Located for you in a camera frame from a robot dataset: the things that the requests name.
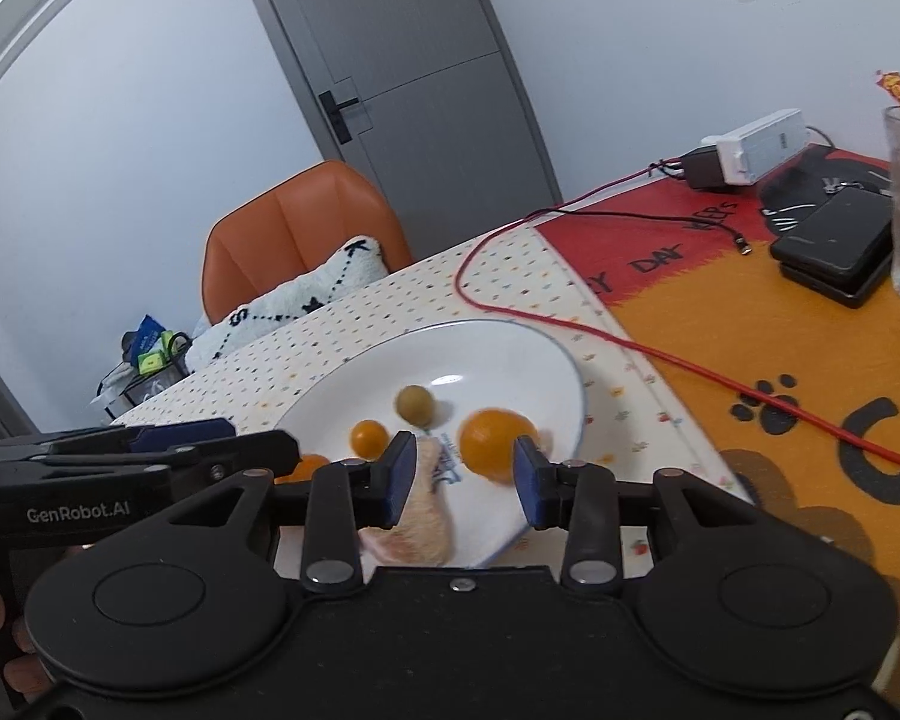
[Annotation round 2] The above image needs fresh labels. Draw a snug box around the black shoe rack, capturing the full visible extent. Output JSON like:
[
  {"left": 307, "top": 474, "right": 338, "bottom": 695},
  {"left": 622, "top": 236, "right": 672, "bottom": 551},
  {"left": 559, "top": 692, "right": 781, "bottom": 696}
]
[{"left": 94, "top": 360, "right": 192, "bottom": 421}]

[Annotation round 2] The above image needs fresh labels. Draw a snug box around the green packet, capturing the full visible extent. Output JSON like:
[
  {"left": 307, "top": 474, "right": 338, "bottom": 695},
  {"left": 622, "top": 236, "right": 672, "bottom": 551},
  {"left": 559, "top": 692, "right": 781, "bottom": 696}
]
[{"left": 136, "top": 331, "right": 185, "bottom": 376}]

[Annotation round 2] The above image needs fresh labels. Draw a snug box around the black power adapter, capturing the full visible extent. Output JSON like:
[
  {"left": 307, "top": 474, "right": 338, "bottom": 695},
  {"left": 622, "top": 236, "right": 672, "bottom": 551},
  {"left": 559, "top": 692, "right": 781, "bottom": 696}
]
[{"left": 679, "top": 144, "right": 728, "bottom": 192}]

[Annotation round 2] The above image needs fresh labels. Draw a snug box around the pink peeled pomelo segment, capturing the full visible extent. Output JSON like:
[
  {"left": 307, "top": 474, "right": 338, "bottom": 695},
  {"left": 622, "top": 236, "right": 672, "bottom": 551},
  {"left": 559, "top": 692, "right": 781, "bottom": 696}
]
[{"left": 358, "top": 431, "right": 455, "bottom": 565}]

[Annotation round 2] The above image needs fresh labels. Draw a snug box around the white plate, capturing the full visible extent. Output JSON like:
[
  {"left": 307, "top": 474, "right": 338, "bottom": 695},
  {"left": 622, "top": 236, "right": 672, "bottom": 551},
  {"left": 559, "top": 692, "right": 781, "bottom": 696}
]
[{"left": 274, "top": 320, "right": 593, "bottom": 571}]

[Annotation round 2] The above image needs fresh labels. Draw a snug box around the black power bank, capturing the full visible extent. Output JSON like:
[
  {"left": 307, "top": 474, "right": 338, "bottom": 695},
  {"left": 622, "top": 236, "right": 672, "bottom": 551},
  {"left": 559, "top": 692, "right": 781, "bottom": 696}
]
[
  {"left": 778, "top": 259, "right": 897, "bottom": 309},
  {"left": 769, "top": 187, "right": 895, "bottom": 276}
]

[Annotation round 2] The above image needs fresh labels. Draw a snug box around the white patterned pillow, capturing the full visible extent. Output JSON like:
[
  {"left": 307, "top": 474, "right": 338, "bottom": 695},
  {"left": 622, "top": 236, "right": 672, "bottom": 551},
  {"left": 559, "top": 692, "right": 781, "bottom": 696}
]
[{"left": 187, "top": 236, "right": 389, "bottom": 372}]

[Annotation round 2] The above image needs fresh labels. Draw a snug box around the orange chair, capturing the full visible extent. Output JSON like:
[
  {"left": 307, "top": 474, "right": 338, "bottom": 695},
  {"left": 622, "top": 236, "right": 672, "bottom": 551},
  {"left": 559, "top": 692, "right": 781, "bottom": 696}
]
[{"left": 201, "top": 160, "right": 413, "bottom": 325}]

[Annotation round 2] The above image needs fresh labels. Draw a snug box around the orange and red table mat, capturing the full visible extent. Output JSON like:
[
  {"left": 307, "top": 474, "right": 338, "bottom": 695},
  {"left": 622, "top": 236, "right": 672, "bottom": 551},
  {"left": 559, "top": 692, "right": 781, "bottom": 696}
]
[{"left": 532, "top": 142, "right": 900, "bottom": 616}]

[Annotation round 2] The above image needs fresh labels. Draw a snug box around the small green fruit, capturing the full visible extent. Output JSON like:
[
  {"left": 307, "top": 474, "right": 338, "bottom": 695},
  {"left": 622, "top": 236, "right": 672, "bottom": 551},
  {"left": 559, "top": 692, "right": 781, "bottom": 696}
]
[{"left": 394, "top": 385, "right": 437, "bottom": 425}]

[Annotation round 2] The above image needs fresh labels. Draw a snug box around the grey door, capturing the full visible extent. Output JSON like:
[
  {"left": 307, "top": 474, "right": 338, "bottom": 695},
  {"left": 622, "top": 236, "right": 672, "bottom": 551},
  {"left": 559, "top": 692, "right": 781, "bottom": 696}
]
[{"left": 229, "top": 0, "right": 563, "bottom": 256}]

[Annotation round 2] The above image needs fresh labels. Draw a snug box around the red cable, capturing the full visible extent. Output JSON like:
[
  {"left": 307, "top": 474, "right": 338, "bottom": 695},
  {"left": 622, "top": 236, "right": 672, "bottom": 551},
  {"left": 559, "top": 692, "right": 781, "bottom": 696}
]
[{"left": 454, "top": 157, "right": 900, "bottom": 478}]

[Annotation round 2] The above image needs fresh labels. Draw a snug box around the black cable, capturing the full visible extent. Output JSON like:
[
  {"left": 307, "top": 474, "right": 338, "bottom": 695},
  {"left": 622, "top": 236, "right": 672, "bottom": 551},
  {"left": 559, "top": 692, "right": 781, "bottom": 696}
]
[{"left": 649, "top": 157, "right": 752, "bottom": 256}]

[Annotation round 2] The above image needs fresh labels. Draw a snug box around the black door handle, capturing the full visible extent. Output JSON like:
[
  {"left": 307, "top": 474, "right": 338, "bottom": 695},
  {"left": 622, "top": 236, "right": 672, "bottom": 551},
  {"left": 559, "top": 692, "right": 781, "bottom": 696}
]
[{"left": 317, "top": 90, "right": 361, "bottom": 145}]

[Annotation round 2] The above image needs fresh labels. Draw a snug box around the large orange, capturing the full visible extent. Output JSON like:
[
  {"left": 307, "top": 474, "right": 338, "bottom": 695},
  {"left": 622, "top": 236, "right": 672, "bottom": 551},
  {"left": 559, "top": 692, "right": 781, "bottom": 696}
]
[{"left": 457, "top": 408, "right": 541, "bottom": 485}]

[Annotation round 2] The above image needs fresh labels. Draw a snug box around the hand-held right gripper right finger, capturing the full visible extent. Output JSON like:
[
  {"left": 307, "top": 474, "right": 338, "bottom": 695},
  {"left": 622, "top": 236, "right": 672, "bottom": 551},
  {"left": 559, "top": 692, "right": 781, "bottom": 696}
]
[{"left": 514, "top": 436, "right": 777, "bottom": 587}]

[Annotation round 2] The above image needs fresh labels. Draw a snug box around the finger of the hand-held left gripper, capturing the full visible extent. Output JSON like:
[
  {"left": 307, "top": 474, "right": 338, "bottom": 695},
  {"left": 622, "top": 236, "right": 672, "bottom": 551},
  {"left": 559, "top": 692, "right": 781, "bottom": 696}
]
[
  {"left": 41, "top": 431, "right": 301, "bottom": 485},
  {"left": 49, "top": 418, "right": 237, "bottom": 455}
]

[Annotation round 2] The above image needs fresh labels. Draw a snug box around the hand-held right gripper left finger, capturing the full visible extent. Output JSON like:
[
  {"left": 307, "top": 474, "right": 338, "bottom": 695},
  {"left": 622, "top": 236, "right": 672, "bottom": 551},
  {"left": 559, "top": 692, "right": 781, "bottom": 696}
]
[{"left": 131, "top": 431, "right": 419, "bottom": 590}]

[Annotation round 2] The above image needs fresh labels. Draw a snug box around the white power adapter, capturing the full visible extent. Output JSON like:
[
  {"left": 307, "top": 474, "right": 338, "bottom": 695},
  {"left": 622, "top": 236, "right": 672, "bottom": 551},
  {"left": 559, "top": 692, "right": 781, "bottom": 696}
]
[{"left": 701, "top": 109, "right": 807, "bottom": 186}]

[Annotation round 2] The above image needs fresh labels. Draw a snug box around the floral tablecloth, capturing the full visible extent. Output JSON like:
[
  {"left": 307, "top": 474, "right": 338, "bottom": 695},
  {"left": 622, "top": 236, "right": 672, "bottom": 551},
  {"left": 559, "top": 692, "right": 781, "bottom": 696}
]
[{"left": 109, "top": 225, "right": 751, "bottom": 565}]

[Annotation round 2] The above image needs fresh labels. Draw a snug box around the small yellow orange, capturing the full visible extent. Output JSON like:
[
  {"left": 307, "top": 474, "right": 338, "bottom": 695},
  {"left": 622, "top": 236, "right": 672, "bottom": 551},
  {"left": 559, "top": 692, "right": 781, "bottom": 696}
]
[
  {"left": 274, "top": 454, "right": 331, "bottom": 485},
  {"left": 349, "top": 418, "right": 391, "bottom": 458}
]

